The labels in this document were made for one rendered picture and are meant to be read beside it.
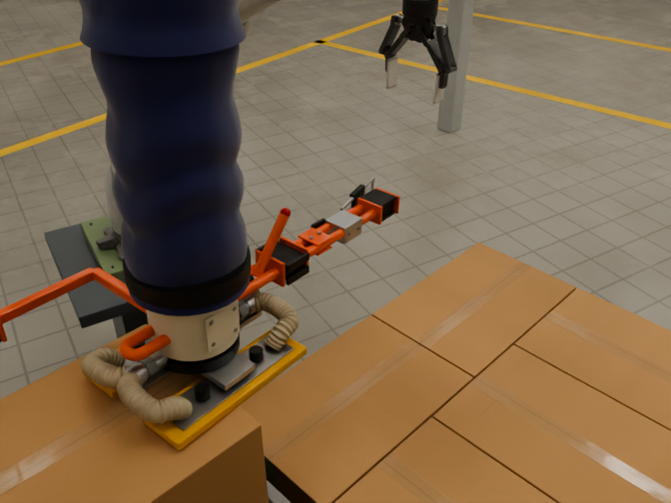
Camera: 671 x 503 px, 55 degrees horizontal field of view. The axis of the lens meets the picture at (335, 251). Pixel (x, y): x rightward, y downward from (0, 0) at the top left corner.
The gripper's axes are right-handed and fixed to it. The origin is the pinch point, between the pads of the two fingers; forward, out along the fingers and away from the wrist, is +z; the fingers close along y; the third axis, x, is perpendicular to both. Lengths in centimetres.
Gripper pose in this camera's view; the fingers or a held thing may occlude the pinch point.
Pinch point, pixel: (413, 90)
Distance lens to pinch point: 152.8
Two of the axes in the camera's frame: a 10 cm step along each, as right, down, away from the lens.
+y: 7.1, 4.0, -5.9
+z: 0.0, 8.3, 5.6
